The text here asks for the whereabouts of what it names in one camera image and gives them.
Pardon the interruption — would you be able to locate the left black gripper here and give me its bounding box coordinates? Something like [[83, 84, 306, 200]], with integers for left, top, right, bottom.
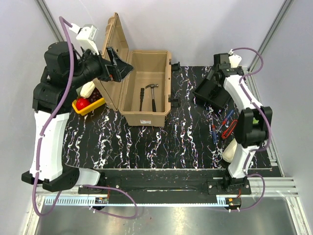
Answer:
[[67, 44, 134, 88]]

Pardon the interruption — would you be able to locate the black handled claw hammer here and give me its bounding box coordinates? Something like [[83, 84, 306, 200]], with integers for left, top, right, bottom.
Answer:
[[145, 84, 158, 112]]

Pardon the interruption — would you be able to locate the tan plastic tool box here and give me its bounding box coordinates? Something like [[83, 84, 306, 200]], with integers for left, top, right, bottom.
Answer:
[[93, 13, 172, 127]]

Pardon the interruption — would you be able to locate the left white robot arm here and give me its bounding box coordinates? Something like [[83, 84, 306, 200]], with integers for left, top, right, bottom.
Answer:
[[22, 24, 133, 193]]

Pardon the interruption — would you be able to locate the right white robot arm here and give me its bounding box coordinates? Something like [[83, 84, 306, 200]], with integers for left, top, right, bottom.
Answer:
[[213, 53, 272, 194]]

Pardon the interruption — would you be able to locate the dark purple grape bunch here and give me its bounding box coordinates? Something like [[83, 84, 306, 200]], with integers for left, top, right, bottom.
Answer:
[[88, 88, 102, 103]]

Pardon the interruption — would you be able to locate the green white leek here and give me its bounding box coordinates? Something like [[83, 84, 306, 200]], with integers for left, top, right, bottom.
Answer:
[[80, 81, 95, 98]]

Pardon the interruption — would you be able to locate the yellow plastic fruit tray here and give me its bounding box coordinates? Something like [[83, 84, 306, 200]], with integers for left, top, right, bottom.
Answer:
[[72, 97, 105, 116]]

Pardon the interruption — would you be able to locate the red tomato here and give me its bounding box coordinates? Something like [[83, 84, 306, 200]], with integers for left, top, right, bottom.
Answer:
[[75, 97, 90, 111]]

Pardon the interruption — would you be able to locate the red black utility knife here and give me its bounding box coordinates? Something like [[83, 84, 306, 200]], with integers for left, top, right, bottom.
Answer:
[[221, 119, 238, 141]]

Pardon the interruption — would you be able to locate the napa cabbage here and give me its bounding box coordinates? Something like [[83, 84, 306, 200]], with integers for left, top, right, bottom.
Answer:
[[222, 139, 237, 163]]

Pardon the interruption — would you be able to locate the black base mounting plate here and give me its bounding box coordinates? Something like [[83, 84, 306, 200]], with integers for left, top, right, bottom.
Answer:
[[78, 169, 251, 206]]

